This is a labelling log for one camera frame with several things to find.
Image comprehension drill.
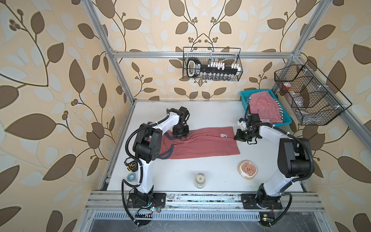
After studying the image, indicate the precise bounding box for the black wire basket back wall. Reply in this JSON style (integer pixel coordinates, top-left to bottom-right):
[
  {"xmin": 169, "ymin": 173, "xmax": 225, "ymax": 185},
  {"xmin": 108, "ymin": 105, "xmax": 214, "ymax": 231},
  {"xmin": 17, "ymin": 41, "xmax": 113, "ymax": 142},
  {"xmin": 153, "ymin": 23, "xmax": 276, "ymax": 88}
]
[{"xmin": 183, "ymin": 46, "xmax": 243, "ymax": 82}]

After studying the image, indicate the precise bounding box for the black wire basket right wall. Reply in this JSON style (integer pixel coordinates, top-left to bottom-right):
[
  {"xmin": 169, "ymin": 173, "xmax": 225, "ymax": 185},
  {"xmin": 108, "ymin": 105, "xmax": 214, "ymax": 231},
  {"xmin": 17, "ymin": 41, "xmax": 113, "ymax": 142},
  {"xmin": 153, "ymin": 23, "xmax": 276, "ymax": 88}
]
[{"xmin": 274, "ymin": 60, "xmax": 352, "ymax": 126}]

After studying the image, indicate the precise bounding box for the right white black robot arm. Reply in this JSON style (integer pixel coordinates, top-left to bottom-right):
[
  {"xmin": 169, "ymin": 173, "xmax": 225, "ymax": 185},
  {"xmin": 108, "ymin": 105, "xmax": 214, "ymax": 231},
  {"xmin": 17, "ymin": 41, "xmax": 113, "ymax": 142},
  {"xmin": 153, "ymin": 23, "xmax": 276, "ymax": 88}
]
[{"xmin": 234, "ymin": 108, "xmax": 315, "ymax": 209}]

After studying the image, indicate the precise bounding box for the teal plastic basket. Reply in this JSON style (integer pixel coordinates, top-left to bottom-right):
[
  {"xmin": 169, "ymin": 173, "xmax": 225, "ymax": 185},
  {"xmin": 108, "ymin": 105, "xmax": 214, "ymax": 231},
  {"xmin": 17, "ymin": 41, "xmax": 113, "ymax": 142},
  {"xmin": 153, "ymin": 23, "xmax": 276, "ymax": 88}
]
[{"xmin": 241, "ymin": 90, "xmax": 292, "ymax": 127}]

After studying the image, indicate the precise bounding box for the black wire basket wall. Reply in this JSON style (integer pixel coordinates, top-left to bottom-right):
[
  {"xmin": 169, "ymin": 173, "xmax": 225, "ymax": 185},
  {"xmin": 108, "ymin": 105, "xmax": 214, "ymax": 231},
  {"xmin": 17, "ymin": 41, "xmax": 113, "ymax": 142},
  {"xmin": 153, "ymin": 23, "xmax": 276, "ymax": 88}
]
[
  {"xmin": 274, "ymin": 60, "xmax": 352, "ymax": 126},
  {"xmin": 183, "ymin": 46, "xmax": 243, "ymax": 82}
]

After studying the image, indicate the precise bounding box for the beige round container pink lid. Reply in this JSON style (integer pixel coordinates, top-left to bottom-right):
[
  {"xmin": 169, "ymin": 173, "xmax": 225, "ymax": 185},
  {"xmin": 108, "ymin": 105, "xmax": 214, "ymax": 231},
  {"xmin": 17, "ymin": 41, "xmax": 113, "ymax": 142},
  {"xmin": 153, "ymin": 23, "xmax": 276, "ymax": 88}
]
[{"xmin": 237, "ymin": 160, "xmax": 258, "ymax": 180}]

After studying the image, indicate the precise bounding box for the small clear jar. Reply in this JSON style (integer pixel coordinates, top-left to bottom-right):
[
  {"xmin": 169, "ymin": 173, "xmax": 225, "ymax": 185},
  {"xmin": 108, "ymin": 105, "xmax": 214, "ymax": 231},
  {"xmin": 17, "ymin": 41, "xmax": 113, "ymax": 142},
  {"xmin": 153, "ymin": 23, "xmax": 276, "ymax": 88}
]
[{"xmin": 195, "ymin": 173, "xmax": 206, "ymax": 189}]

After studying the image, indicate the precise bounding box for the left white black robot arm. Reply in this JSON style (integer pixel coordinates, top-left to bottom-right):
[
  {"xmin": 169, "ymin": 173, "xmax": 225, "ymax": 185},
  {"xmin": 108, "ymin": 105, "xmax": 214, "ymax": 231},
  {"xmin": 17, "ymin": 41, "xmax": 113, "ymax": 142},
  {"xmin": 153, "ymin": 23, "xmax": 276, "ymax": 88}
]
[{"xmin": 122, "ymin": 107, "xmax": 189, "ymax": 208}]

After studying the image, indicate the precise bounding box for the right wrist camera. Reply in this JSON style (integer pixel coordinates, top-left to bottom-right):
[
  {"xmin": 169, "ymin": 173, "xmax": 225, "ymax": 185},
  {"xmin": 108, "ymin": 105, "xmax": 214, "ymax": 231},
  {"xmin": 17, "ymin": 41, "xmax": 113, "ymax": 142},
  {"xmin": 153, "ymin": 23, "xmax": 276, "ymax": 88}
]
[{"xmin": 237, "ymin": 118, "xmax": 247, "ymax": 131}]

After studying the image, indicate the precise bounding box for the blue tape roll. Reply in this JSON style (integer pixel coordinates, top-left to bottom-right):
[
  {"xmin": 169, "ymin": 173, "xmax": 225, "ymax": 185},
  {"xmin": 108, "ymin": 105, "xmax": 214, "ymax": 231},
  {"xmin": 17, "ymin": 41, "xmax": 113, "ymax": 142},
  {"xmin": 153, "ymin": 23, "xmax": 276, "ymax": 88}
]
[{"xmin": 127, "ymin": 173, "xmax": 137, "ymax": 182}]

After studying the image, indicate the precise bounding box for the striped red white tank top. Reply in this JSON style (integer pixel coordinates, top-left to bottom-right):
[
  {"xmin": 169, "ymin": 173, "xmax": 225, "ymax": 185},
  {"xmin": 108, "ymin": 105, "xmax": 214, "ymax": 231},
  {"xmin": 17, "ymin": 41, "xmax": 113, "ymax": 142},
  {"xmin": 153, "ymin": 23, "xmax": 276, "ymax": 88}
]
[{"xmin": 246, "ymin": 90, "xmax": 283, "ymax": 124}]

